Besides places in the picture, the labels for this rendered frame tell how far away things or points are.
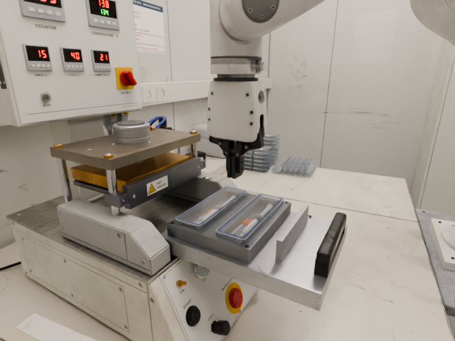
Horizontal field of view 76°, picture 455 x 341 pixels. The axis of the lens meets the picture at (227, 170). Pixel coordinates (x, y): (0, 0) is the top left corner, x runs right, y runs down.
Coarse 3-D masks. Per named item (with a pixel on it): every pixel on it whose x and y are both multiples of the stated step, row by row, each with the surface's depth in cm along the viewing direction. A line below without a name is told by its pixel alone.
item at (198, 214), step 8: (224, 192) 63; (232, 192) 63; (240, 192) 63; (208, 200) 59; (216, 200) 59; (224, 200) 59; (232, 200) 59; (192, 208) 56; (200, 208) 56; (208, 208) 56; (216, 208) 56; (184, 216) 53; (192, 216) 53; (200, 216) 53; (208, 216) 53; (200, 224) 50
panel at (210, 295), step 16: (176, 272) 52; (192, 272) 55; (176, 288) 51; (192, 288) 54; (208, 288) 57; (224, 288) 61; (240, 288) 65; (256, 288) 70; (176, 304) 50; (192, 304) 53; (208, 304) 56; (224, 304) 60; (208, 320) 55; (192, 336) 51; (208, 336) 54; (224, 336) 57
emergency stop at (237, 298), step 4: (236, 288) 63; (232, 292) 61; (236, 292) 62; (240, 292) 63; (232, 296) 61; (236, 296) 62; (240, 296) 63; (232, 300) 61; (236, 300) 61; (240, 300) 62; (232, 304) 61; (236, 304) 61; (240, 304) 62; (236, 308) 61
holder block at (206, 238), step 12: (240, 204) 59; (288, 204) 59; (228, 216) 55; (276, 216) 55; (168, 228) 52; (180, 228) 50; (204, 228) 50; (216, 228) 50; (264, 228) 50; (276, 228) 54; (192, 240) 50; (204, 240) 48; (216, 240) 47; (228, 240) 47; (252, 240) 47; (264, 240) 49; (228, 252) 46; (240, 252) 45; (252, 252) 45
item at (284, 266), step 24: (288, 216) 60; (168, 240) 51; (288, 240) 47; (312, 240) 51; (216, 264) 47; (240, 264) 45; (264, 264) 45; (288, 264) 45; (312, 264) 45; (336, 264) 49; (264, 288) 43; (288, 288) 41; (312, 288) 40
